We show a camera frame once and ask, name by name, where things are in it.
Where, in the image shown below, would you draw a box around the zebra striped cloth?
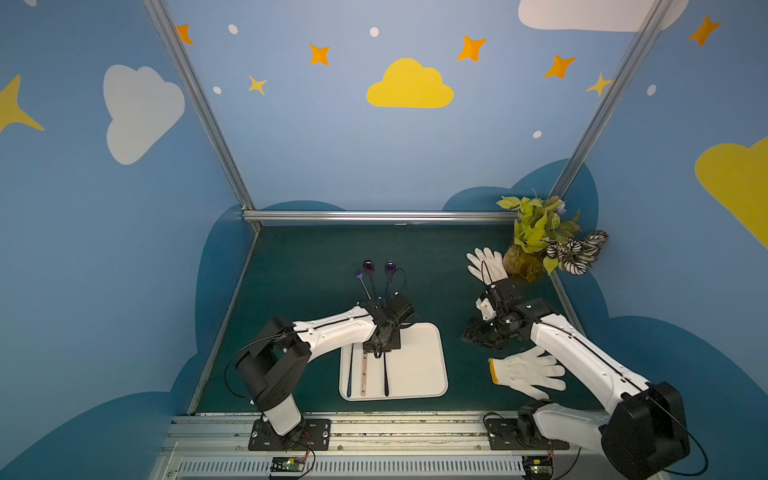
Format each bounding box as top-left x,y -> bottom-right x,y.
542,230 -> 609,276

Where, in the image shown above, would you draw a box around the white tray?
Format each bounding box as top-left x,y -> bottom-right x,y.
339,323 -> 448,402

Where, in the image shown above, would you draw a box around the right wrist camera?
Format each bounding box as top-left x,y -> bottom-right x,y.
475,279 -> 524,322

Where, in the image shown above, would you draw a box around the left aluminium frame post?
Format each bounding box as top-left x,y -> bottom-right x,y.
143,0 -> 262,235

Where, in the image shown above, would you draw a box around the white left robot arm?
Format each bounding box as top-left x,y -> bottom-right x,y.
229,294 -> 415,438

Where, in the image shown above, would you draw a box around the horizontal aluminium frame rail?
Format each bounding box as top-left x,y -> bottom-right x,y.
243,210 -> 517,223

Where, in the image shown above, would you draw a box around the right aluminium frame post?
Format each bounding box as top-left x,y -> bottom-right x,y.
549,0 -> 674,198

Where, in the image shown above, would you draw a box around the front aluminium rail base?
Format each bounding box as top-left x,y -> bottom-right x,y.
150,411 -> 620,479

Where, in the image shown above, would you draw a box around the white glove far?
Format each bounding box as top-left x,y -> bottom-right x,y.
466,247 -> 508,285

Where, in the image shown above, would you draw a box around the aluminium frame post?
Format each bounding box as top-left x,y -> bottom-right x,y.
549,0 -> 674,198
143,0 -> 262,235

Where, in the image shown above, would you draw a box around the silver spoon pink handle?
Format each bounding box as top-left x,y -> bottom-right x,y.
360,352 -> 368,398

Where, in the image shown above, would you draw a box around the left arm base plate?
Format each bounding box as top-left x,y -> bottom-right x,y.
248,418 -> 332,452

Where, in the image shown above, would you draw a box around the purple spoon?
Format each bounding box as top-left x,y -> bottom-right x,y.
363,260 -> 378,300
385,261 -> 398,300

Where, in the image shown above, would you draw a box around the blue fork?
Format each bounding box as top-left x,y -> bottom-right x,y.
346,344 -> 355,399

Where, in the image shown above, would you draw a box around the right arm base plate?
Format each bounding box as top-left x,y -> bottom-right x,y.
481,412 -> 571,451

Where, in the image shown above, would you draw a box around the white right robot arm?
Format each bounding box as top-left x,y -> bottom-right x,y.
465,298 -> 691,479

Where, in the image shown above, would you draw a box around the white glove near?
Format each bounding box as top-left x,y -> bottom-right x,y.
488,346 -> 567,400

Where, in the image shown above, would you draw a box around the white glove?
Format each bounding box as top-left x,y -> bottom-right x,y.
488,346 -> 567,400
466,247 -> 508,285

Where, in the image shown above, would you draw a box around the green potted plant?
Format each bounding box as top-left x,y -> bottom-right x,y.
496,196 -> 581,284

